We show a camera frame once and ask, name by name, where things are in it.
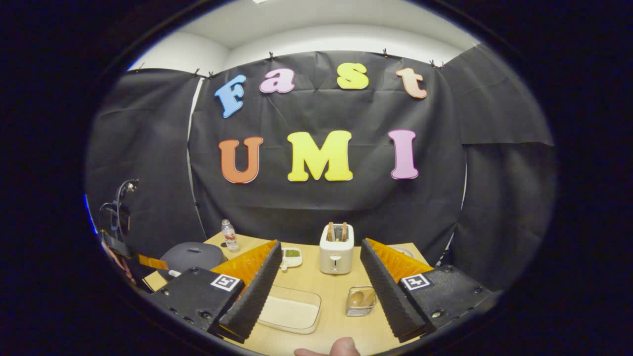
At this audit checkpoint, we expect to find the white toaster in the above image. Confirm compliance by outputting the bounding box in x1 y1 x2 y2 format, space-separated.
319 222 356 276

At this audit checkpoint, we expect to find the white rice pile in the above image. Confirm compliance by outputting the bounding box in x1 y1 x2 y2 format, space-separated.
259 296 317 330

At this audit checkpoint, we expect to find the clear plastic rice container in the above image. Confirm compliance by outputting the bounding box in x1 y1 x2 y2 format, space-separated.
256 285 322 335

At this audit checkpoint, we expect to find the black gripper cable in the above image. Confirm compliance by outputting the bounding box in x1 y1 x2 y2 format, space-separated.
98 180 139 233

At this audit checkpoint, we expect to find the wooden spoon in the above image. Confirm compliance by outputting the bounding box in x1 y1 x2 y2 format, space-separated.
348 289 376 308

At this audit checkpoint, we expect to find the dark grey rice cooker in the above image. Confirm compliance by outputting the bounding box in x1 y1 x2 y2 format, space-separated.
157 241 229 283

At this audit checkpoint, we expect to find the small clear water bottle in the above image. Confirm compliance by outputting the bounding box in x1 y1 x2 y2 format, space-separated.
221 219 241 253

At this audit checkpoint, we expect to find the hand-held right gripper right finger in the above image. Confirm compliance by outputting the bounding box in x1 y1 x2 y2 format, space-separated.
360 238 503 344

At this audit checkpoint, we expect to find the white divided seasoning plate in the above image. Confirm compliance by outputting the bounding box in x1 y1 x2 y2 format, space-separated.
280 247 303 272

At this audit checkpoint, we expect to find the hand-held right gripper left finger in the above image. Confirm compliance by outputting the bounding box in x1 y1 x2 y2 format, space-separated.
148 240 283 345

